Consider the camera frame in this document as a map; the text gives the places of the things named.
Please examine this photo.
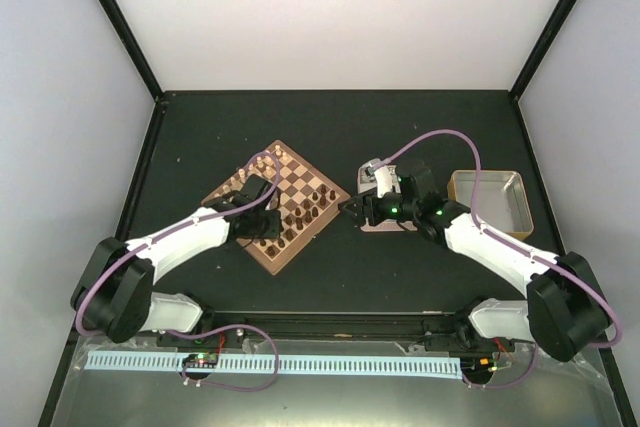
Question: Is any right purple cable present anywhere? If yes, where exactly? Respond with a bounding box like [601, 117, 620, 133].
[384, 129, 625, 391]

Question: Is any pink metal tin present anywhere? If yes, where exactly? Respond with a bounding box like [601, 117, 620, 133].
[355, 162, 406, 234]

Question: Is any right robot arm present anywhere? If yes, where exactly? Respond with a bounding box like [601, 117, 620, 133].
[339, 159, 614, 362]

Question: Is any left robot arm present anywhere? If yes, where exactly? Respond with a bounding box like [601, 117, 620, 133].
[70, 175, 281, 346]

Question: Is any white chess pieces group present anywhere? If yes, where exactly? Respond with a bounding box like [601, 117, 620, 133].
[213, 142, 288, 196]

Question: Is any wooden chess board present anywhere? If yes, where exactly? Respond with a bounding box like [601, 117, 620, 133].
[200, 139, 351, 277]

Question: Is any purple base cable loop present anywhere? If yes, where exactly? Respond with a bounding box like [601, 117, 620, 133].
[164, 322, 279, 392]

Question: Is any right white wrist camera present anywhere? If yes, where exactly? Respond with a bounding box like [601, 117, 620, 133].
[357, 158, 400, 198]

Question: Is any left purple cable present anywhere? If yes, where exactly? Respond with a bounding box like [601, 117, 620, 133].
[73, 150, 282, 338]

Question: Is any gold metal tin lid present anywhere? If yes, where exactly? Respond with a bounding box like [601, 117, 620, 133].
[447, 170, 534, 241]

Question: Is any black frame post left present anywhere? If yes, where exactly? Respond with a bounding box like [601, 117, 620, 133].
[98, 0, 164, 101]

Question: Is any black frame post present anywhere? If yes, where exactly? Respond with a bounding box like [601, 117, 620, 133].
[509, 0, 578, 101]
[98, 0, 164, 101]

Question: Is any light blue cable duct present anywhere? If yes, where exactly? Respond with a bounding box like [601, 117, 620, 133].
[84, 351, 462, 380]

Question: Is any black frame post right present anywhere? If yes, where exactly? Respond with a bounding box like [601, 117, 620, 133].
[509, 0, 578, 101]

